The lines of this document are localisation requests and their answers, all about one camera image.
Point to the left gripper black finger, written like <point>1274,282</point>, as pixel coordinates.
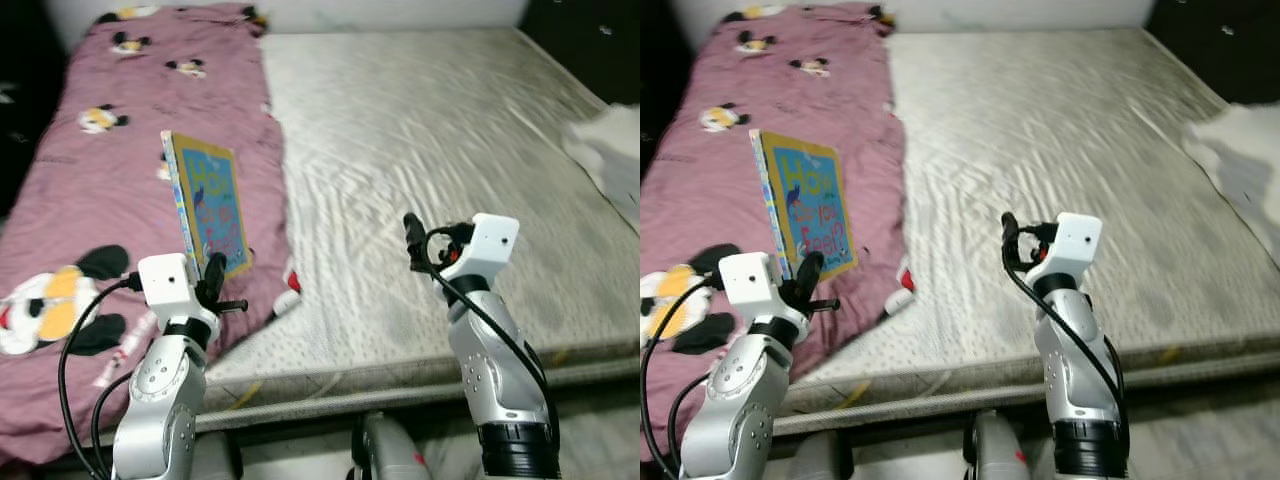
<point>216,276</point>
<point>810,278</point>

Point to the blue yellow picture book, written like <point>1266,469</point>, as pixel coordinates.
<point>215,210</point>
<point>815,210</point>

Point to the grey quilted mattress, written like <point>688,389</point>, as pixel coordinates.
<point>430,180</point>
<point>1040,150</point>

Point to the pink cartoon mouse blanket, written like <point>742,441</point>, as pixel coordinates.
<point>110,190</point>
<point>700,200</point>

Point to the grey bed base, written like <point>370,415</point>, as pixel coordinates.
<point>950,395</point>
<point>400,395</point>

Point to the grey left robot leg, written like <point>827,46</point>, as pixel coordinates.
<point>825,460</point>
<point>215,460</point>

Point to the grey robot leg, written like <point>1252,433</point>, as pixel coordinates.
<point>390,455</point>
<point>215,460</point>
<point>825,460</point>
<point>1000,455</point>

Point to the grey right robot leg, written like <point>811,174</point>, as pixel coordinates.
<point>1000,455</point>
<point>390,455</point>

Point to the dark tufted headboard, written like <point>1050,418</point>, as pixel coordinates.
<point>580,40</point>
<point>1210,40</point>

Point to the black printed hanging cloth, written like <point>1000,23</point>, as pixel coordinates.
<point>655,60</point>
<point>25,100</point>

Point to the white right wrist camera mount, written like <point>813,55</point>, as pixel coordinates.
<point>490,240</point>
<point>1075,238</point>

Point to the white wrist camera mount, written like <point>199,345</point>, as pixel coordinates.
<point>170,285</point>
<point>750,285</point>
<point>1075,238</point>
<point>490,240</point>

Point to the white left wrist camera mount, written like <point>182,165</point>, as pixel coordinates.
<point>170,285</point>
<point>750,285</point>

